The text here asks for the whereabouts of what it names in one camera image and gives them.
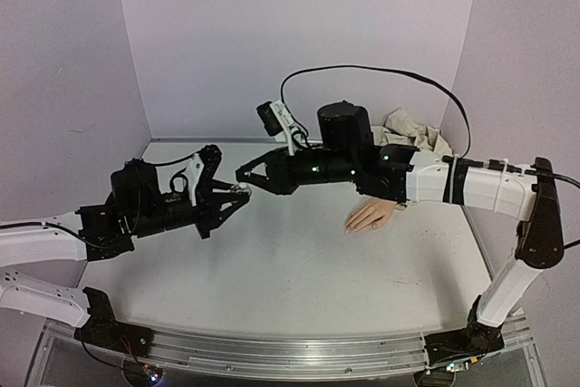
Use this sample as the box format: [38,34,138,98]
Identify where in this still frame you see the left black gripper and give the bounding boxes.
[132,180,245,240]

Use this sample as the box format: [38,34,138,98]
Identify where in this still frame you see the clear nail polish bottle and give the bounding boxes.
[230,182,251,195]

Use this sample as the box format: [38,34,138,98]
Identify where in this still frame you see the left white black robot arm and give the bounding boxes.
[1,154,251,348]

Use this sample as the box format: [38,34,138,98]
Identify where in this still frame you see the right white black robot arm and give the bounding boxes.
[236,102,566,372]

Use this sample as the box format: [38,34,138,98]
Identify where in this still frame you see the mannequin hand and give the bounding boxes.
[344,198,406,233]

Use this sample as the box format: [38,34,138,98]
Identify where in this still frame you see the beige jacket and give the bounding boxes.
[371,107,453,155]

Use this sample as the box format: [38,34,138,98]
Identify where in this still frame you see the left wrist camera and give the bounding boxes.
[184,144,222,207]

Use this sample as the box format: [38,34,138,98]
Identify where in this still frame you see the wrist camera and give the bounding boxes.
[256,100,308,156]
[184,144,222,207]

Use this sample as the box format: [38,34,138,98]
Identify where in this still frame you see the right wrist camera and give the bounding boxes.
[256,100,308,156]

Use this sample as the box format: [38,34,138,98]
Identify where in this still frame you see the aluminium front rail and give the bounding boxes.
[72,321,531,379]

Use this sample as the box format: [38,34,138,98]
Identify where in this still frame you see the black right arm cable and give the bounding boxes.
[279,64,472,160]

